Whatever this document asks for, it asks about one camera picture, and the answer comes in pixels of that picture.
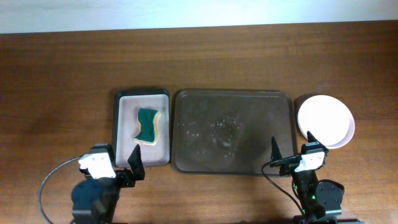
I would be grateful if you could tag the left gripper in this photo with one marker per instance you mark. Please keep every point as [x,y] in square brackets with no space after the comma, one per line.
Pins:
[129,180]

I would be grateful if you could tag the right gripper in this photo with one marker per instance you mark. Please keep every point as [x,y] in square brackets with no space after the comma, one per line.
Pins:
[275,153]

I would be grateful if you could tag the white plate with red stain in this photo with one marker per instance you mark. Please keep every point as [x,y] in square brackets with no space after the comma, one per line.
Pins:
[302,125]

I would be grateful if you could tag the pink plate with red stain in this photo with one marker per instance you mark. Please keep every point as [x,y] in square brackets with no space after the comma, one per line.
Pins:
[328,118]

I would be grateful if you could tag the green and yellow sponge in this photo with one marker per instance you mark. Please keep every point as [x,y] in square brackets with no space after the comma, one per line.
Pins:
[147,120]

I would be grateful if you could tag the pale green plate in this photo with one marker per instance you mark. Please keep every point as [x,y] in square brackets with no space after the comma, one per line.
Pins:
[342,142]

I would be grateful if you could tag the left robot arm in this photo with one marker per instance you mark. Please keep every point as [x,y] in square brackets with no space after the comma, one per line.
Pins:
[95,198]

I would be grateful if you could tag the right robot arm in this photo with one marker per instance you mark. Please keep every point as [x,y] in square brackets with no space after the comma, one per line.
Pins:
[319,201]

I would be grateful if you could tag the small black tray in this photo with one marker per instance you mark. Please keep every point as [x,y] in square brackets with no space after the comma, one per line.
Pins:
[133,92]

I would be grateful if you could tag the large brown serving tray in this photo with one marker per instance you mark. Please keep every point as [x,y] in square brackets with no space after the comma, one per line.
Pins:
[230,131]

